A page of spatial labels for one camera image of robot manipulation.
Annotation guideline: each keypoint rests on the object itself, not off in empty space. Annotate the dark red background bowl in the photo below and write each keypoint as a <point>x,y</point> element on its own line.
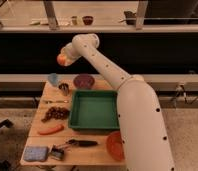
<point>87,20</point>

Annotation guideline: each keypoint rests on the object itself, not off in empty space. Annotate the blue plastic cup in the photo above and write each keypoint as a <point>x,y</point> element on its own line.
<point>53,79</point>

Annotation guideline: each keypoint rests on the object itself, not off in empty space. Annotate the metal fork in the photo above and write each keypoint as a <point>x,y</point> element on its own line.
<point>50,101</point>

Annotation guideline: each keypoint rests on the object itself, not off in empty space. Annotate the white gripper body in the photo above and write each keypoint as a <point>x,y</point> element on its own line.
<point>71,53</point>

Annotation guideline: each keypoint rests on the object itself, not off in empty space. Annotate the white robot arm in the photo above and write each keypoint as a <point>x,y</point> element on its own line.
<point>145,141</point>

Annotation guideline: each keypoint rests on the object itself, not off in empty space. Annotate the orange bowl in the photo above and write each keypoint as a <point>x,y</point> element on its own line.
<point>114,146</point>

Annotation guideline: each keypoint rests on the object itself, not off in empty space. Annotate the purple bowl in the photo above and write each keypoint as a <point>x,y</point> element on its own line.
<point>84,81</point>

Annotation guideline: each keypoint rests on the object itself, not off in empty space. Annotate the bunch of dark grapes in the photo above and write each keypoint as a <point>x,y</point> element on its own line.
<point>56,113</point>

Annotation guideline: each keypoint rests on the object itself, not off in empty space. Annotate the background small cup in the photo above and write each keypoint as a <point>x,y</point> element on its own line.
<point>74,20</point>

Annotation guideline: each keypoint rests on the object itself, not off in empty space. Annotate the small metal cup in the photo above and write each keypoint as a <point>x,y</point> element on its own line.
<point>64,87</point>

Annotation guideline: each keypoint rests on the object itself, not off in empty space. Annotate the wooden table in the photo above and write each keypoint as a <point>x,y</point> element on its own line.
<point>96,156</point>

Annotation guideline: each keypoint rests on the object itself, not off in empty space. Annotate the orange carrot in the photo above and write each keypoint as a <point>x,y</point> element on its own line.
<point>50,131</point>

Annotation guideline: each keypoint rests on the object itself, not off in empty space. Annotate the translucent gripper fingers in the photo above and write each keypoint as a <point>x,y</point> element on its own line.
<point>67,62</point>

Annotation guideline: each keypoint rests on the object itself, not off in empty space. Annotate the dark background pot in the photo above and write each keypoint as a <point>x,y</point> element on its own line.
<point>130,17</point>

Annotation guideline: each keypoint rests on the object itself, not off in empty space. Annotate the green plastic tray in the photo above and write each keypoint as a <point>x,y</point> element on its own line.
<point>93,110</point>

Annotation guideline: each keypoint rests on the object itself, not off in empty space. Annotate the black handled peeler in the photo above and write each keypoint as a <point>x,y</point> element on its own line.
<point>79,143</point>

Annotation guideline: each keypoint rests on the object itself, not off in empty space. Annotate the blue sponge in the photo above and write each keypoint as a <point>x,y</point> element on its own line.
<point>35,153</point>

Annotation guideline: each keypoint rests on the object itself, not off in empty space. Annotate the orange apple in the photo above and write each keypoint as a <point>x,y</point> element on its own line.
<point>61,59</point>

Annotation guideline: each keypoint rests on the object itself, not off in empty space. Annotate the small metal box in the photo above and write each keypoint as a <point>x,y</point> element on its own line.
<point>56,153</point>

